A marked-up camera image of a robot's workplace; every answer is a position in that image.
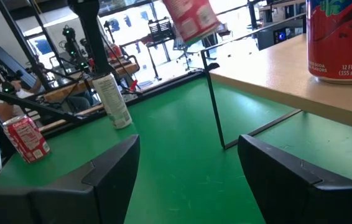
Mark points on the green table mat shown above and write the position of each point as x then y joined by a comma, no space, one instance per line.
179,140

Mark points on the red Fanta strawberry can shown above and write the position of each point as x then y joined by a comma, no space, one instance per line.
340,40

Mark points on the black computer case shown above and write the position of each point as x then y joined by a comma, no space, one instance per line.
269,39

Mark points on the white Celsius can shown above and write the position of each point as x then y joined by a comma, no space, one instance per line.
112,99

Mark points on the red Coca-Cola can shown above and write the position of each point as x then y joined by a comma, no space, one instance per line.
26,140
191,18

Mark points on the black background robot arm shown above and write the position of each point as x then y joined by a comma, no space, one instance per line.
70,40

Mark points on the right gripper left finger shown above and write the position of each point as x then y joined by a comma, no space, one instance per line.
101,193

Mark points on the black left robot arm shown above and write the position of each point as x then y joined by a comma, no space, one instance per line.
90,37

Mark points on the wooden table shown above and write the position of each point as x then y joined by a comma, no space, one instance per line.
123,70

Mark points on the wooden shelf with black frame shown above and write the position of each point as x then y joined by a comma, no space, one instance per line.
272,71

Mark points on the black metal table frame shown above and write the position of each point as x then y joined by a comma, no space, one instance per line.
23,103

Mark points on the person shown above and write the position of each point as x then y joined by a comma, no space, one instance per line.
3,110

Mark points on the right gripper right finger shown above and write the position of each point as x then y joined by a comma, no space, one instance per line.
288,196

